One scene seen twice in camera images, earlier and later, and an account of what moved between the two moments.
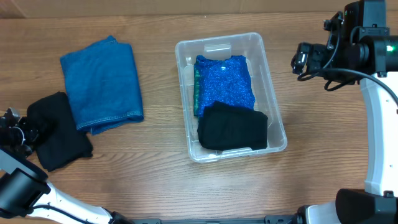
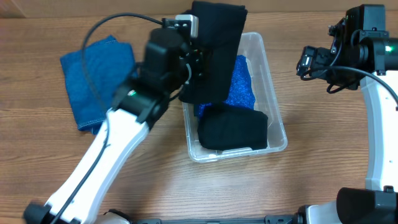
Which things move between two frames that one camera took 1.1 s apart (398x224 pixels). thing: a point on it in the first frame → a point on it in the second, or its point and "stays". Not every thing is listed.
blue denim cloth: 101,84 stays
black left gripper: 27,125 → 195,57
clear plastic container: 252,46 stays
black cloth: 224,127 stays
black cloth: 60,140 → 219,28
